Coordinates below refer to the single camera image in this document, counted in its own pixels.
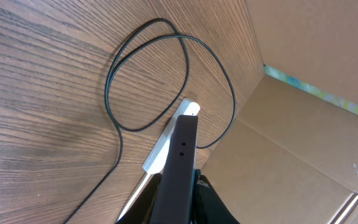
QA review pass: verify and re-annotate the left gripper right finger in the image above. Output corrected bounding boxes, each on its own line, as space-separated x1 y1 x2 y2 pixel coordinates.
191 169 239 224

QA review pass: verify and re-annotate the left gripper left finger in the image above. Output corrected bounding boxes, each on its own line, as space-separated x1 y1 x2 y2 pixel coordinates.
116 173 162 224

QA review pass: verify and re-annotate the Samsung Galaxy smartphone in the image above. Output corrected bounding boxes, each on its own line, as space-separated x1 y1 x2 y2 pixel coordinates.
150 115 198 224

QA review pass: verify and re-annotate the white power strip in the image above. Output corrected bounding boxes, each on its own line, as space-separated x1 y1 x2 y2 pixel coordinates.
142 98 200 175

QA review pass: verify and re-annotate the black USB charging cable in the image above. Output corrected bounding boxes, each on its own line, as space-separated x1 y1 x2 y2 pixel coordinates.
62 17 237 224

